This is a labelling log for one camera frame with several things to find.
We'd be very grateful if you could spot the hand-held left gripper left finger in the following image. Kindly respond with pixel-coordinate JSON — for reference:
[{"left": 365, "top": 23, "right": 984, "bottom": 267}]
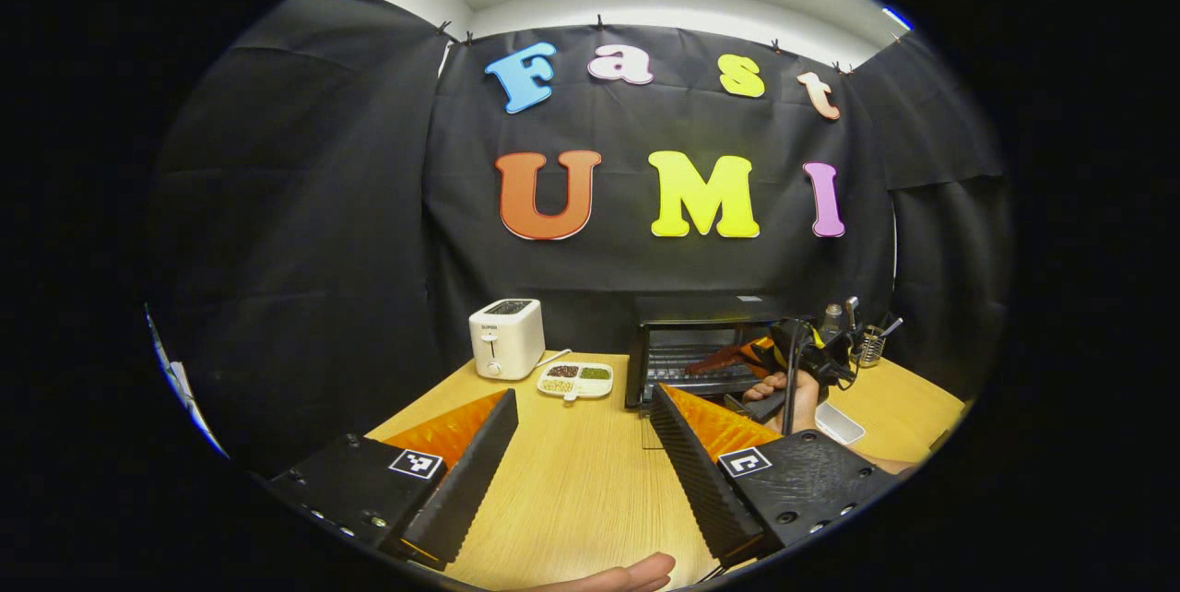
[{"left": 267, "top": 389, "right": 519, "bottom": 572}]

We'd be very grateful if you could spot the white plastic tray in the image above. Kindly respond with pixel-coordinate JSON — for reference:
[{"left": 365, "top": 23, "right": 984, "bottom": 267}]
[{"left": 816, "top": 401, "right": 867, "bottom": 445}]

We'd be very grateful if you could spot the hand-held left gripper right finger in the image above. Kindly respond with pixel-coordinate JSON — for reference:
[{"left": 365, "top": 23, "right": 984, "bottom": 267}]
[{"left": 649, "top": 383, "right": 903, "bottom": 567}]

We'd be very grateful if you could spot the white toaster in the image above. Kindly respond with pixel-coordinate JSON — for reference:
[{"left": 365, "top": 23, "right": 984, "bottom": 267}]
[{"left": 468, "top": 299, "right": 547, "bottom": 381}]

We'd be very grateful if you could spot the black electric oven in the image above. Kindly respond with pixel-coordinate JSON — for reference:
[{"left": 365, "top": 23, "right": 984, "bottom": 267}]
[{"left": 625, "top": 294, "right": 805, "bottom": 450}]

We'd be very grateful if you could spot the glass jar with utensil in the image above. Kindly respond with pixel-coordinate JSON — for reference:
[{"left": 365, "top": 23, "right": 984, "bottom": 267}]
[{"left": 853, "top": 315, "right": 904, "bottom": 368}]

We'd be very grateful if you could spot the reddish brown food piece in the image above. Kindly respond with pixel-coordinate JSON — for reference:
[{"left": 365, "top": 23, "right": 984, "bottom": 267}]
[{"left": 684, "top": 348, "right": 744, "bottom": 378}]

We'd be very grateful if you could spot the black backdrop cloth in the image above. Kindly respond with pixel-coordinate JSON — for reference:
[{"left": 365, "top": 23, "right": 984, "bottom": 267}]
[{"left": 147, "top": 0, "right": 1010, "bottom": 478}]

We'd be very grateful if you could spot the white divided dish of grains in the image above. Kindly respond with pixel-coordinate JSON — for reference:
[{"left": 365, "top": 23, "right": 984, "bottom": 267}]
[{"left": 537, "top": 361, "right": 614, "bottom": 402}]

